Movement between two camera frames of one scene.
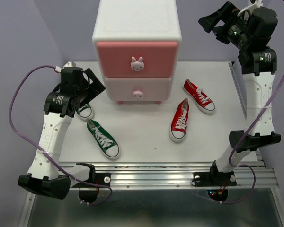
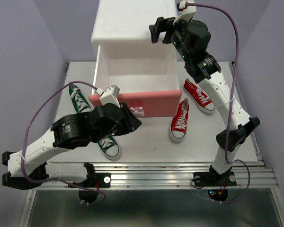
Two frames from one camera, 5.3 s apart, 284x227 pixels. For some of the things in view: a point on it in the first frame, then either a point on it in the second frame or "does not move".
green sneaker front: x=107 y=144 does not move
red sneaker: x=179 y=121 does not move
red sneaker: x=202 y=101 does not move
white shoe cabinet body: x=136 y=44 does not move
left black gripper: x=96 y=87 to x=131 y=122
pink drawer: x=138 y=58 to x=162 y=103
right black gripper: x=227 y=12 to x=166 y=26
